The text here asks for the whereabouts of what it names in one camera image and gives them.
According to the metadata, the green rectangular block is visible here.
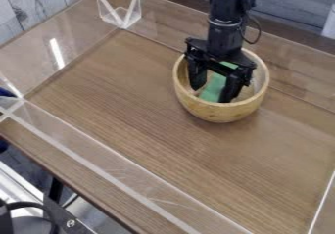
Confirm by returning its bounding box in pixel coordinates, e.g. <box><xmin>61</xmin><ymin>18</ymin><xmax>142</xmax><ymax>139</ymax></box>
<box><xmin>197</xmin><ymin>70</ymin><xmax>232</xmax><ymax>103</ymax></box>

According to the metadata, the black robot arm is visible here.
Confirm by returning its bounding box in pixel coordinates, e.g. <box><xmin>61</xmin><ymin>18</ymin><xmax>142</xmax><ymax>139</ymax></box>
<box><xmin>184</xmin><ymin>0</ymin><xmax>257</xmax><ymax>103</ymax></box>

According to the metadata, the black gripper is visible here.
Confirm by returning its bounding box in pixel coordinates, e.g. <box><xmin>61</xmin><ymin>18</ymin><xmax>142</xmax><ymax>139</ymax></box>
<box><xmin>184</xmin><ymin>37</ymin><xmax>256</xmax><ymax>103</ymax></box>

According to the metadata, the grey metal clamp plate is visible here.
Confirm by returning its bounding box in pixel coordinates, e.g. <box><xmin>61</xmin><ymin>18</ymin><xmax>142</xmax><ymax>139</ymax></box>
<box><xmin>42</xmin><ymin>197</ymin><xmax>97</xmax><ymax>234</ymax></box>

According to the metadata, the clear acrylic front wall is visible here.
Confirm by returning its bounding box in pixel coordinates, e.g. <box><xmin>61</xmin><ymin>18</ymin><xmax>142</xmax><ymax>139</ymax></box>
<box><xmin>0</xmin><ymin>78</ymin><xmax>252</xmax><ymax>234</ymax></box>

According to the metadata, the black cable loop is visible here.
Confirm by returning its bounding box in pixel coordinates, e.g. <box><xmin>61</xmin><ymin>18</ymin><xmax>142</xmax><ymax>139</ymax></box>
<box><xmin>0</xmin><ymin>200</ymin><xmax>59</xmax><ymax>234</ymax></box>

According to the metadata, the clear acrylic corner bracket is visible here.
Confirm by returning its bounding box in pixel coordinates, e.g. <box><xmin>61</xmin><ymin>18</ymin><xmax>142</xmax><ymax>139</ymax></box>
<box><xmin>97</xmin><ymin>0</ymin><xmax>141</xmax><ymax>29</ymax></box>

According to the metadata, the brown wooden bowl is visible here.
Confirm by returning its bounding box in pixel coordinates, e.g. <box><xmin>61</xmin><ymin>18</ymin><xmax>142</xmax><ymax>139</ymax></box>
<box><xmin>172</xmin><ymin>48</ymin><xmax>270</xmax><ymax>123</ymax></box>

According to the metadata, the black metal table leg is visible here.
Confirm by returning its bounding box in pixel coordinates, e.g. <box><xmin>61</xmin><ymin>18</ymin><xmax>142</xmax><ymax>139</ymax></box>
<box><xmin>47</xmin><ymin>178</ymin><xmax>63</xmax><ymax>203</ymax></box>

